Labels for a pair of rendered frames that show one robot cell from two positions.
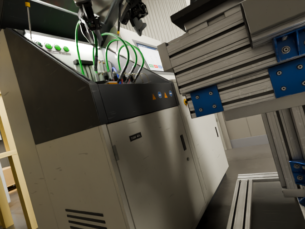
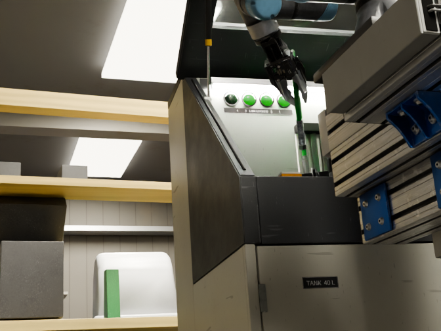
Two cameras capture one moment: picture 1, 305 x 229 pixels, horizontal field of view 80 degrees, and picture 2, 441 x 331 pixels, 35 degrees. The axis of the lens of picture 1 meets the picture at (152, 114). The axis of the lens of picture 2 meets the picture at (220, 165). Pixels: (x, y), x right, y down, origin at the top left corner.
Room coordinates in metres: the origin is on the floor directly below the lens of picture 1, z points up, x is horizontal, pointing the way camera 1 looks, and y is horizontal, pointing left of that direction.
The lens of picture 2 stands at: (-0.51, -0.77, 0.48)
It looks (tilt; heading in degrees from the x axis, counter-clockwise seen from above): 18 degrees up; 41
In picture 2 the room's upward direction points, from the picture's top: 4 degrees counter-clockwise
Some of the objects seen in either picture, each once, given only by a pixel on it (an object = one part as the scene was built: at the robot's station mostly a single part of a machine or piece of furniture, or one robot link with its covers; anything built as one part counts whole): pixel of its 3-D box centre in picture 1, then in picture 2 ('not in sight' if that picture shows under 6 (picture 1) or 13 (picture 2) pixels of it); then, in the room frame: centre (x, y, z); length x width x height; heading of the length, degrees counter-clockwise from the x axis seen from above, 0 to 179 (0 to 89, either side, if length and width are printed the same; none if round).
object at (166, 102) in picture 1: (145, 98); (379, 211); (0.99, 0.02, 0.87); 0.62 x 0.04 x 0.16; 145
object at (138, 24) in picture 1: (138, 25); not in sight; (0.97, -0.06, 1.25); 0.06 x 0.03 x 0.09; 55
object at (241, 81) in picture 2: (67, 41); (289, 85); (1.28, 0.43, 1.43); 0.54 x 0.03 x 0.02; 145
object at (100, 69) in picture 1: (103, 73); not in sight; (1.47, 0.29, 1.20); 0.13 x 0.03 x 0.31; 145
